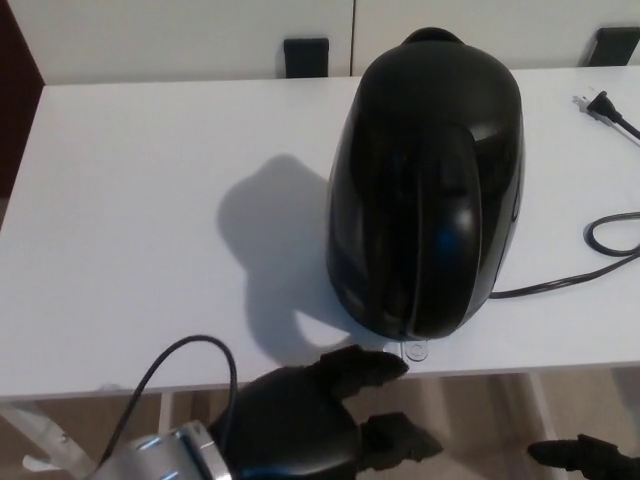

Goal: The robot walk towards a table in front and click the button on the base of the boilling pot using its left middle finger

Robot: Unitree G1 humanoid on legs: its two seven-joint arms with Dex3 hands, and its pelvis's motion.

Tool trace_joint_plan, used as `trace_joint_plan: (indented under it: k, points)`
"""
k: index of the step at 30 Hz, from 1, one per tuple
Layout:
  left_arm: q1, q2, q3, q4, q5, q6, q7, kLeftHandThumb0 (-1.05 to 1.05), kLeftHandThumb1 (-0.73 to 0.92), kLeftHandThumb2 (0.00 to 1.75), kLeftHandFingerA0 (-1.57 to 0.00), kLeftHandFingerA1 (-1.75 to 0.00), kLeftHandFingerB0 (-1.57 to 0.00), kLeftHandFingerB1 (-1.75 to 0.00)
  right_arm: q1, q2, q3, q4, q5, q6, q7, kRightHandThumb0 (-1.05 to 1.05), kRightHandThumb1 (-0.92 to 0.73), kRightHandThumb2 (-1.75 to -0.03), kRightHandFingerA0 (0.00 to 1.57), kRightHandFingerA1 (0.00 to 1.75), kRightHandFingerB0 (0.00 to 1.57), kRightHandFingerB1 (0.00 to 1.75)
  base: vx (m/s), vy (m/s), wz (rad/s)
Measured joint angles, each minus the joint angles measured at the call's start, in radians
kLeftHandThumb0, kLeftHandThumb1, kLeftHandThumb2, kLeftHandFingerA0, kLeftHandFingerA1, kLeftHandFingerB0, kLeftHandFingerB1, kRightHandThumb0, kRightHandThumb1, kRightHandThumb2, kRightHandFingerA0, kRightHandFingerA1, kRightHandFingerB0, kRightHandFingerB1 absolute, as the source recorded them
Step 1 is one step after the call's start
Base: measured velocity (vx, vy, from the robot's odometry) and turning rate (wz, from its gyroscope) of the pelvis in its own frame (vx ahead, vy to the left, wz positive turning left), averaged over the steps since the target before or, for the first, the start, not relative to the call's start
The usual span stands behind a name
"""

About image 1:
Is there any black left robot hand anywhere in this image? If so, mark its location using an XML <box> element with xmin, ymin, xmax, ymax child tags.
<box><xmin>207</xmin><ymin>343</ymin><xmax>445</xmax><ymax>480</ymax></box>

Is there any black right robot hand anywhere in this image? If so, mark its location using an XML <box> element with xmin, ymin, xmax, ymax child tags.
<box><xmin>527</xmin><ymin>433</ymin><xmax>640</xmax><ymax>480</ymax></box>

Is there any clear kettle switch lever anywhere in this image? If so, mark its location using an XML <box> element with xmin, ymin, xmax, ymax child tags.
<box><xmin>382</xmin><ymin>338</ymin><xmax>430</xmax><ymax>364</ymax></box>

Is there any black electric kettle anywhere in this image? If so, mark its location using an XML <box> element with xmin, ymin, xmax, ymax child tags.
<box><xmin>324</xmin><ymin>27</ymin><xmax>526</xmax><ymax>341</ymax></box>

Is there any white table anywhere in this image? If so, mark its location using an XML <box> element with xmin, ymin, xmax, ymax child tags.
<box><xmin>0</xmin><ymin>64</ymin><xmax>640</xmax><ymax>480</ymax></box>

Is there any white cabinet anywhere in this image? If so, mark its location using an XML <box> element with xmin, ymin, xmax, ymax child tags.
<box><xmin>9</xmin><ymin>0</ymin><xmax>640</xmax><ymax>87</ymax></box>

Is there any dark red door panel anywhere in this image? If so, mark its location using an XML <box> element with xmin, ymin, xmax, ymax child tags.
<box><xmin>0</xmin><ymin>0</ymin><xmax>46</xmax><ymax>194</ymax></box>

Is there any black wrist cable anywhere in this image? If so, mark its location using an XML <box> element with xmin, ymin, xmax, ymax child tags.
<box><xmin>102</xmin><ymin>334</ymin><xmax>239</xmax><ymax>464</ymax></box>

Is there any black kettle power cord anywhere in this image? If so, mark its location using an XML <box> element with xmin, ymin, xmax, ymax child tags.
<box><xmin>487</xmin><ymin>88</ymin><xmax>640</xmax><ymax>301</ymax></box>

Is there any black cabinet handle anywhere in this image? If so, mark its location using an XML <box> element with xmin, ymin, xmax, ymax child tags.
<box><xmin>579</xmin><ymin>27</ymin><xmax>640</xmax><ymax>67</ymax></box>
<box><xmin>283</xmin><ymin>37</ymin><xmax>330</xmax><ymax>79</ymax></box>

